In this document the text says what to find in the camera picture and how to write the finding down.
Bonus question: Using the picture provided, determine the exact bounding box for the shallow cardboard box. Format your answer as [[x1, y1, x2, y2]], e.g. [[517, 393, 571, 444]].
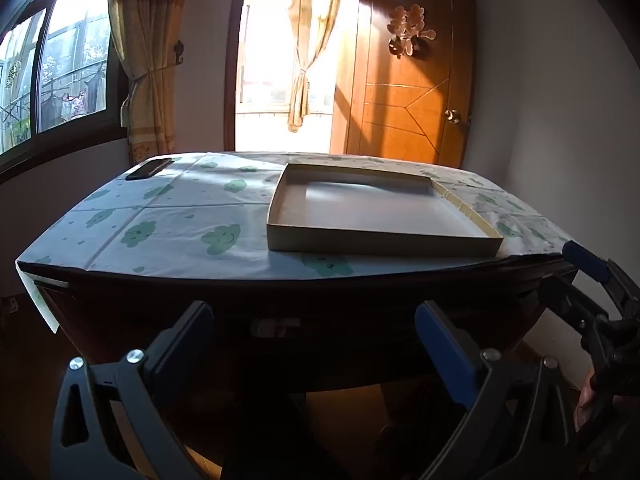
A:
[[266, 162, 504, 260]]

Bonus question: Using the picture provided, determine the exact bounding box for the tied balcony curtain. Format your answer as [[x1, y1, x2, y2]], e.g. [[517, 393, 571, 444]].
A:
[[286, 0, 341, 133]]

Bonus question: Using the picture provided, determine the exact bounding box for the dark framed window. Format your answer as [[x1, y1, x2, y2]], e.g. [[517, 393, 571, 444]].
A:
[[0, 0, 126, 171]]

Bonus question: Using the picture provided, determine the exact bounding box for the black smartphone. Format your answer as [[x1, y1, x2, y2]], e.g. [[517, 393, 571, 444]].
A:
[[125, 158, 172, 181]]

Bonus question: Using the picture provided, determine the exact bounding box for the golden door decoration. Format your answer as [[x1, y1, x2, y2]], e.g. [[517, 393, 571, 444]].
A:
[[387, 5, 437, 60]]

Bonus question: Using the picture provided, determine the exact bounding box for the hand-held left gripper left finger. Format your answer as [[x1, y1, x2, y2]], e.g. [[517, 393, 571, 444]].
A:
[[50, 300, 221, 480]]

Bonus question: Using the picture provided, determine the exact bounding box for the orange wooden door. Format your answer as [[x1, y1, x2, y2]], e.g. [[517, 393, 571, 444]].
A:
[[330, 0, 476, 168]]

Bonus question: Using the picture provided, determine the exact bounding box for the cloud print tablecloth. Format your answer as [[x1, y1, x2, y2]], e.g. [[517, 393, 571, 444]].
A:
[[15, 151, 576, 333]]

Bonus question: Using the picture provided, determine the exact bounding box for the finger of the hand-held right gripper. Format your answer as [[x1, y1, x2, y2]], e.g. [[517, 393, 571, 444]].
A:
[[542, 277, 608, 331], [561, 240, 640, 321]]

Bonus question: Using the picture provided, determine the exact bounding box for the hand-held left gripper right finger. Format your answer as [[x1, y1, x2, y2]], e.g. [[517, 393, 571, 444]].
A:
[[415, 300, 581, 480]]

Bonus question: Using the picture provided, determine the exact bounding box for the person's right hand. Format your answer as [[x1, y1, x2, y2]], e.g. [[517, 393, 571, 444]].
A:
[[574, 367, 598, 433]]

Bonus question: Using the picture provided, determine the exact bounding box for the dark wooden desk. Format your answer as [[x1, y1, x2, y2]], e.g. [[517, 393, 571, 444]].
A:
[[35, 255, 581, 396]]

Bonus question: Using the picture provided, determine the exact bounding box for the yellow checked curtain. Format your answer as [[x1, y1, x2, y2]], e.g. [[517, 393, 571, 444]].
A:
[[107, 0, 198, 165]]

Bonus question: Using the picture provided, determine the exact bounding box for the brown wooden door frame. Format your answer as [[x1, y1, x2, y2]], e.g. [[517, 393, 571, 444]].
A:
[[222, 0, 368, 153]]

